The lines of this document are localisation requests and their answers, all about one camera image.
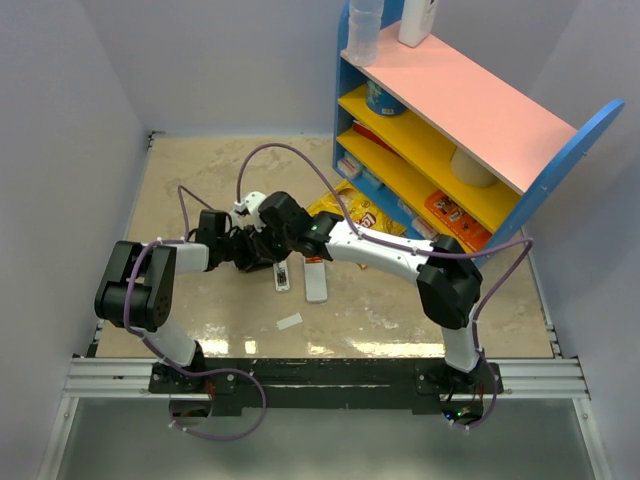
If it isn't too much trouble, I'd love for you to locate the white long remote control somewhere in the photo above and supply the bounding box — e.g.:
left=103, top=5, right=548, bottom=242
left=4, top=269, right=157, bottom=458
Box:
left=273, top=260, right=290, bottom=292

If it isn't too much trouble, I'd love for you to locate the grey button remote control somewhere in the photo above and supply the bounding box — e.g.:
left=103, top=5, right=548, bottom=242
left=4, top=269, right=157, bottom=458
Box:
left=303, top=257, right=328, bottom=303

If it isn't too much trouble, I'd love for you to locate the white battery cover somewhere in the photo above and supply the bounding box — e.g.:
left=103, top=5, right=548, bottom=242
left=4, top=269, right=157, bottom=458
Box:
left=276, top=313, right=303, bottom=331

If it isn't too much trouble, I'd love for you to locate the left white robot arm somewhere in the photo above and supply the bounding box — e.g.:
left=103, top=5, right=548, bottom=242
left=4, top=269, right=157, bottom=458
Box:
left=94, top=209, right=273, bottom=392

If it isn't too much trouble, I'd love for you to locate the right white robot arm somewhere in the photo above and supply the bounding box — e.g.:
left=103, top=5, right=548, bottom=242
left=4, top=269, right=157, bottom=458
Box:
left=234, top=191, right=483, bottom=393

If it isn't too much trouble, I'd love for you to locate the yellow Lays chip bag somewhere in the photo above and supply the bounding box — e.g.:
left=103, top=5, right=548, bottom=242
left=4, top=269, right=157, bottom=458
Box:
left=307, top=180, right=406, bottom=236

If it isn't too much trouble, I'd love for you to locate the pack of tissue packets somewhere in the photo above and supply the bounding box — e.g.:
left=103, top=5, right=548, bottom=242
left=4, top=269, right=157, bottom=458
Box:
left=336, top=152, right=384, bottom=190

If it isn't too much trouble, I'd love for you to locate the red flat box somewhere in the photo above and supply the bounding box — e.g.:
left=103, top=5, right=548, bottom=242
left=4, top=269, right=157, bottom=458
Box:
left=352, top=119, right=398, bottom=156

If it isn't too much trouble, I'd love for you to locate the blue snack can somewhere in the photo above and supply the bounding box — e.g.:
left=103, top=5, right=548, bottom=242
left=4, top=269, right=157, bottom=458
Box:
left=365, top=79, right=407, bottom=117

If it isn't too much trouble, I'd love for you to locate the orange product box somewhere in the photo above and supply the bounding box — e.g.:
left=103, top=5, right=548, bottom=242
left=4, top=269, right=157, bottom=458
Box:
left=424, top=190, right=492, bottom=252

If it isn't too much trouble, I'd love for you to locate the brown paper roll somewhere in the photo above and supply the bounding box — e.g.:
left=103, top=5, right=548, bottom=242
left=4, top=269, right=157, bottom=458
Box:
left=450, top=148, right=498, bottom=188

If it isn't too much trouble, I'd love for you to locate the blue yellow pink shelf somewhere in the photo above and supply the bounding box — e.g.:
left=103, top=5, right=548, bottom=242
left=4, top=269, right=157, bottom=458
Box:
left=333, top=1, right=624, bottom=246

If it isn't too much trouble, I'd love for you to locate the clear plastic bottle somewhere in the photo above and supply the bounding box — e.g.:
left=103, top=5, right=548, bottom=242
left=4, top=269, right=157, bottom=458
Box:
left=346, top=0, right=384, bottom=67

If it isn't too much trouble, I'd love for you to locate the white plastic container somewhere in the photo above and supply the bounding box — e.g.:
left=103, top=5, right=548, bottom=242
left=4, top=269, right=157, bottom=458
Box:
left=398, top=0, right=439, bottom=48

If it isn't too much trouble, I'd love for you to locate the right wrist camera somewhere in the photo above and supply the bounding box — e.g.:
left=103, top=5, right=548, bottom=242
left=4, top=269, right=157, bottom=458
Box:
left=233, top=191, right=266, bottom=217

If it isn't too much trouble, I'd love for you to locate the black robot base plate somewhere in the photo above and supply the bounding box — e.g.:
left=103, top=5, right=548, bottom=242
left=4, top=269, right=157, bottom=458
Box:
left=149, top=358, right=504, bottom=420

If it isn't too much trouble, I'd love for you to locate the base left purple cable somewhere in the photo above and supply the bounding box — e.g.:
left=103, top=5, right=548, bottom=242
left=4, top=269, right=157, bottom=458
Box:
left=167, top=368, right=269, bottom=441

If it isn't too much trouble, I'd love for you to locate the aluminium rail frame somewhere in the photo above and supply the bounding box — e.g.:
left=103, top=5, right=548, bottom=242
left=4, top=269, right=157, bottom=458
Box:
left=37, top=327, right=593, bottom=479

